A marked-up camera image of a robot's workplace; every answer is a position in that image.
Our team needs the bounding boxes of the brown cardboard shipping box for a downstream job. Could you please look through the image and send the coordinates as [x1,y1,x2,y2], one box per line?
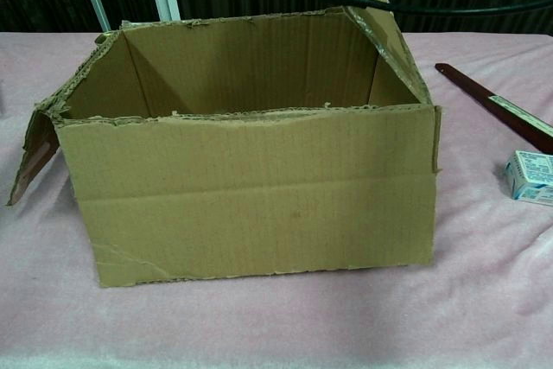
[6,0,444,289]

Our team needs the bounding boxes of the dark red wooden stick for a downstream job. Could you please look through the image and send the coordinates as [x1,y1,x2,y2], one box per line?
[435,62,553,155]

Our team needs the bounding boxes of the small blue white carton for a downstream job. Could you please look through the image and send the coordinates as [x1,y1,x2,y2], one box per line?
[503,150,553,204]

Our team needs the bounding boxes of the pink fleece table cloth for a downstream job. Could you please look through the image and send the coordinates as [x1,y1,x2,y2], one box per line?
[0,30,553,369]

